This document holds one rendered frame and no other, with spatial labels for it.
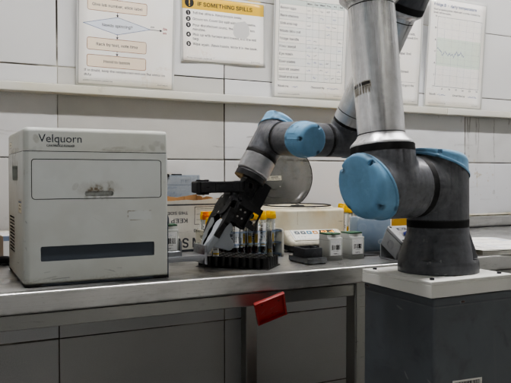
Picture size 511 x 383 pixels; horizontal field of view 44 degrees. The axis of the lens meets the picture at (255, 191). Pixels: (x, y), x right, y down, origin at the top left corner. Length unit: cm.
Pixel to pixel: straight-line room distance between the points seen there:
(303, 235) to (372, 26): 75
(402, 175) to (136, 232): 53
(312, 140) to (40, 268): 59
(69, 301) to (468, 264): 73
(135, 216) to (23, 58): 77
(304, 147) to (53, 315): 59
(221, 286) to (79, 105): 82
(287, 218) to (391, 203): 70
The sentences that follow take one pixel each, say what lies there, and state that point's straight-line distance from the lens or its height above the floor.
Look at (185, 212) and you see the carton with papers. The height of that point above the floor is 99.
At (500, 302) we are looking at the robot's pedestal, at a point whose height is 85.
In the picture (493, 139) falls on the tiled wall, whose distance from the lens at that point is 277.
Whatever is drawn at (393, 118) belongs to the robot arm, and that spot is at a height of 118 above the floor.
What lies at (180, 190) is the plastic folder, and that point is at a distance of 197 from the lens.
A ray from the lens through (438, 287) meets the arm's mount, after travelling 114.
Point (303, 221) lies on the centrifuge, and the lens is 178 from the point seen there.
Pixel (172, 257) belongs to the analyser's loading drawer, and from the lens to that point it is 134.
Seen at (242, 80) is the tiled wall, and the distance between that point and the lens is 211.
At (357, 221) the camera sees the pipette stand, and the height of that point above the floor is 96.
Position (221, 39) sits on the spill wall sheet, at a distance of 210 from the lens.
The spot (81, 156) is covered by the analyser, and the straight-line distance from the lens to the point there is 127.
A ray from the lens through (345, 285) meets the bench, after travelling 152.
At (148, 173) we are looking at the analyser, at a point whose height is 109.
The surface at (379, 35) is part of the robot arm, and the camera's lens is 117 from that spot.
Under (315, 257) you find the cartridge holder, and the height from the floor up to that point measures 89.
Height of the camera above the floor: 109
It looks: 2 degrees down
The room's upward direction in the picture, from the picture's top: straight up
